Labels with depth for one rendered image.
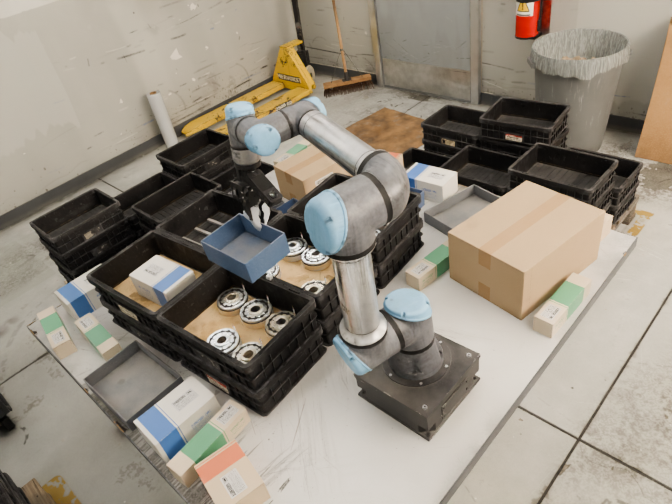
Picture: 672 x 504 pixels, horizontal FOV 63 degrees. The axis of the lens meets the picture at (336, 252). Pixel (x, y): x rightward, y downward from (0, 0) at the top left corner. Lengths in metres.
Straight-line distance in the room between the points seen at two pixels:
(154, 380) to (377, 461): 0.77
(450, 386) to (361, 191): 0.65
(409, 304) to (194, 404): 0.67
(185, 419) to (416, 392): 0.63
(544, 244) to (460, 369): 0.49
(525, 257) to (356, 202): 0.80
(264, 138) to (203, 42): 4.02
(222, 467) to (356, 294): 0.59
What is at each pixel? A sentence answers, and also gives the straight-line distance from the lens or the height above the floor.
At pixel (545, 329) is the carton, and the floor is 0.73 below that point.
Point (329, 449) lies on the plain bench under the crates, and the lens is 1.54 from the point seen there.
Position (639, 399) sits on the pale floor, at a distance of 2.58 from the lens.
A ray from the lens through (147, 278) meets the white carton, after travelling 1.91.
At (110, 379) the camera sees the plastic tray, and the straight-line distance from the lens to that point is 1.96.
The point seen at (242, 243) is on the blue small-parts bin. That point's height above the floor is 1.07.
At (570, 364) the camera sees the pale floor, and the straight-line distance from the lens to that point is 2.63.
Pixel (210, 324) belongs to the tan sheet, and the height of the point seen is 0.83.
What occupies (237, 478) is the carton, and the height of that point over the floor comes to 0.77.
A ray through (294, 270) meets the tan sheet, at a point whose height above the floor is 0.83.
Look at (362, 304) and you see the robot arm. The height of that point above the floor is 1.16.
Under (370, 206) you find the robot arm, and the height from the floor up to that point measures 1.41.
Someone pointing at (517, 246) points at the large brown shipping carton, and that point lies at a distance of 1.75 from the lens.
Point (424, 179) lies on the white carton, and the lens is 2.30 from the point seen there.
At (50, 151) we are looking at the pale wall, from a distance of 4.82.
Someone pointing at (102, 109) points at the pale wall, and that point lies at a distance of 4.92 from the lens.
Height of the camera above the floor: 1.99
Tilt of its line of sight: 38 degrees down
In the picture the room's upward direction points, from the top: 12 degrees counter-clockwise
